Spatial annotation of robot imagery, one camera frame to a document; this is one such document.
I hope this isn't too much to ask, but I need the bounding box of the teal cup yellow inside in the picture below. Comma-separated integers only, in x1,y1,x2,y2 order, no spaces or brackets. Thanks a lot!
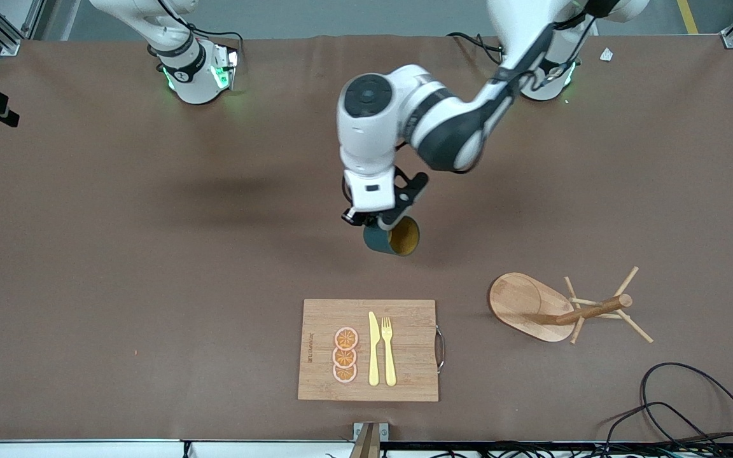
363,216,420,257

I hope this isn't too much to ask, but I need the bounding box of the wooden mug rack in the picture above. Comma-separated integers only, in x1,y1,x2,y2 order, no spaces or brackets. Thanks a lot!
487,266,655,345

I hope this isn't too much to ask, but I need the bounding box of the yellow plastic knife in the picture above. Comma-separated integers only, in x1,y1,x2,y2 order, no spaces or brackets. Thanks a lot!
368,311,381,387

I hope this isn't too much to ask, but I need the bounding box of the yellow plastic fork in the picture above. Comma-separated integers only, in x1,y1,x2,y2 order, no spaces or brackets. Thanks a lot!
381,317,398,387

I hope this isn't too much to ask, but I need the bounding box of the brown table mat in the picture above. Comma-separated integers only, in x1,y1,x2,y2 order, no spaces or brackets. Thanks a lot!
0,32,733,443

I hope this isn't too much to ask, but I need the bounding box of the wooden cutting board metal handle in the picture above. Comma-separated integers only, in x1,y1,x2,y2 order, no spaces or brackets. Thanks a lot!
297,298,447,403

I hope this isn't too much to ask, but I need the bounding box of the black base cable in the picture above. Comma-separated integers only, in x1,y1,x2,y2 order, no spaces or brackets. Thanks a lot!
446,32,501,64
182,16,245,61

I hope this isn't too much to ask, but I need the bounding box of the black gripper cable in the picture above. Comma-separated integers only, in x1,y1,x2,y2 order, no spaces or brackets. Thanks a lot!
491,13,596,90

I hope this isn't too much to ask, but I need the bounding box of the metal bracket with post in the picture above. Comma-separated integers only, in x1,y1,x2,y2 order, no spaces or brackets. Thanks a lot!
351,422,389,458

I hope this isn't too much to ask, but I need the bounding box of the black looped floor cable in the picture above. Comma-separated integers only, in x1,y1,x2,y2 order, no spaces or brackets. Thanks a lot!
640,362,733,449
599,401,733,452

